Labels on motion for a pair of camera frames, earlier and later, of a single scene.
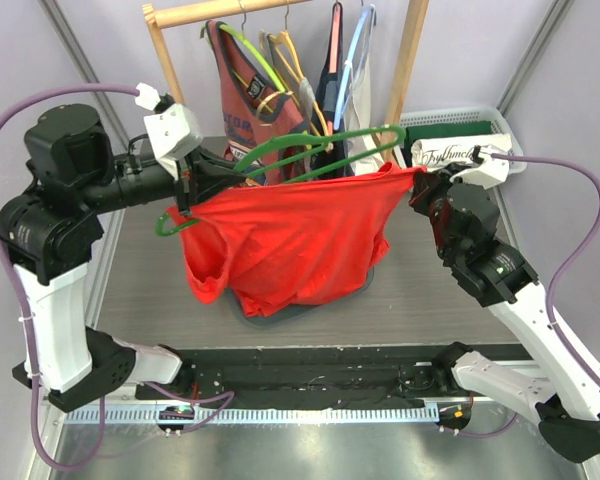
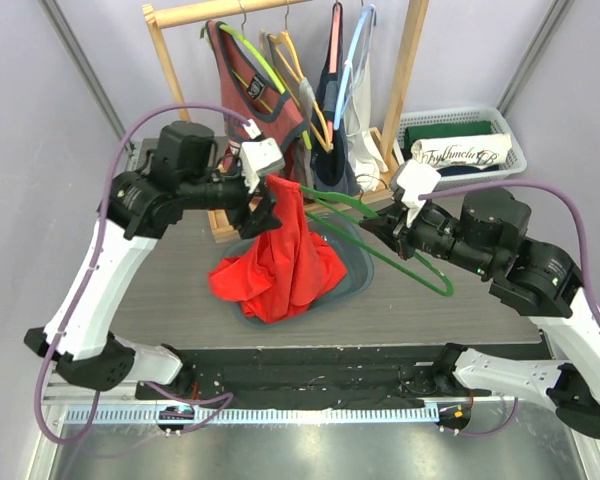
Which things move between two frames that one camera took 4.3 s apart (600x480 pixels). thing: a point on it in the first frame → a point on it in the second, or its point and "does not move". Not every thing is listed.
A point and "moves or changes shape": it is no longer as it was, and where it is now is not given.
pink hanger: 334,60 does not move
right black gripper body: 428,192 → 399,233
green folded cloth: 420,132 does not move
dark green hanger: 346,160 → 351,211
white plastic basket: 490,114 does not move
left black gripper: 212,174 → 265,218
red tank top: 286,247 moves or changes shape
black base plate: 327,376 does not move
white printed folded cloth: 427,153 does not move
